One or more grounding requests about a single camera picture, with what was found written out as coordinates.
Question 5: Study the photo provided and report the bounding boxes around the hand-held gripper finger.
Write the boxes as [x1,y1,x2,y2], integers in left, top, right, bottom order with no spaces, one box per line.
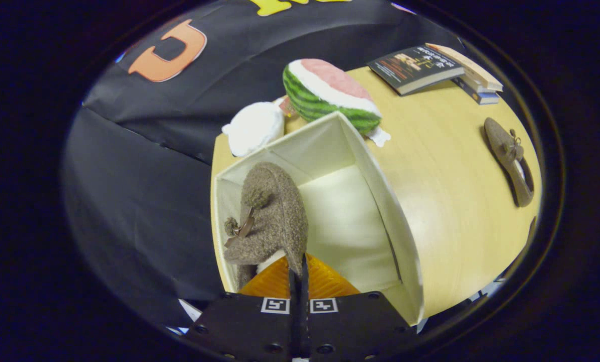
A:
[187,256,301,362]
[301,253,422,362]

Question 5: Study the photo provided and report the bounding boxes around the brown fuzzy slipper shoe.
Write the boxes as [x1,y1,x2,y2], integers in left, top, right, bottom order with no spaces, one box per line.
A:
[223,161,309,291]
[483,117,535,208]

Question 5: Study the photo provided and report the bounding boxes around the white fabric storage box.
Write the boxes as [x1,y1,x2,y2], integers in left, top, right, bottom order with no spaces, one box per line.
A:
[211,111,425,326]

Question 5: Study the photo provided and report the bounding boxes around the white flat object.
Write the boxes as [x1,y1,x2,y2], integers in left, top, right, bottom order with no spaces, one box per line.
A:
[178,299,203,323]

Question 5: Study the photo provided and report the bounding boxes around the white plush toy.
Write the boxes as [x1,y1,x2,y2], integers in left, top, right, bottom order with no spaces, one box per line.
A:
[221,101,286,158]

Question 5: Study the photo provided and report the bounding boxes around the black backdrop cloth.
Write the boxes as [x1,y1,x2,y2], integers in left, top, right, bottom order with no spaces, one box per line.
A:
[62,0,465,327]

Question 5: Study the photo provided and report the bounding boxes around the watermelon slice plush toy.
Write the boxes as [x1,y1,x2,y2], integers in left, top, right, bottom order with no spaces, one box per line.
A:
[282,58,392,148]

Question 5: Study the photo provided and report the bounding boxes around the black cover book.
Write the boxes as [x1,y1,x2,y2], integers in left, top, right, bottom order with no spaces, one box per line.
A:
[366,45,466,97]

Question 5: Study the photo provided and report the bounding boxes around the blue cover book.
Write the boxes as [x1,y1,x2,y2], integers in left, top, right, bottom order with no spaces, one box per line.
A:
[452,76,500,106]

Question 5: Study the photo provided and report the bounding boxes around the beige cover book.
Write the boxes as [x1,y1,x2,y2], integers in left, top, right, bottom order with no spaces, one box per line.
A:
[425,43,504,93]

